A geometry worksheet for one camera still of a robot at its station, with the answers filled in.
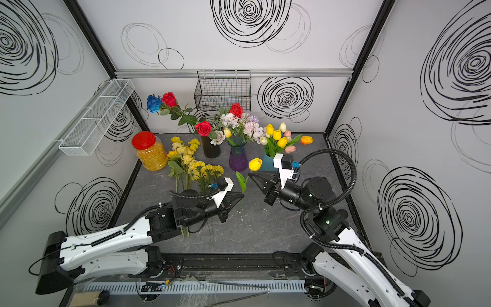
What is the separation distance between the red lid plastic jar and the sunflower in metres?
0.03

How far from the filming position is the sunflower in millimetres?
1006

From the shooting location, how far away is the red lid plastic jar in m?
0.93
